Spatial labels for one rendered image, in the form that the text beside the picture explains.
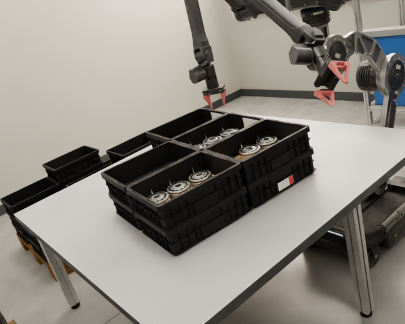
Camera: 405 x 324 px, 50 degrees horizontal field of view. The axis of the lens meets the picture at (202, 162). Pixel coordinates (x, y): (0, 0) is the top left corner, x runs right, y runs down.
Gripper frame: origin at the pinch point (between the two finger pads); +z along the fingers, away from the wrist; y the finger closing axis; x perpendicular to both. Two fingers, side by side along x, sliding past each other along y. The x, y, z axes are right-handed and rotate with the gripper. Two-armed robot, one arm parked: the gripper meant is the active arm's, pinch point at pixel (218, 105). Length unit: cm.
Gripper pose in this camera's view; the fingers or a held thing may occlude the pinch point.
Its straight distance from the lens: 210.4
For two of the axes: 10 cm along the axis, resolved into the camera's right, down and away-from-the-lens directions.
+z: 2.6, 8.9, 3.8
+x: 1.9, -4.4, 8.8
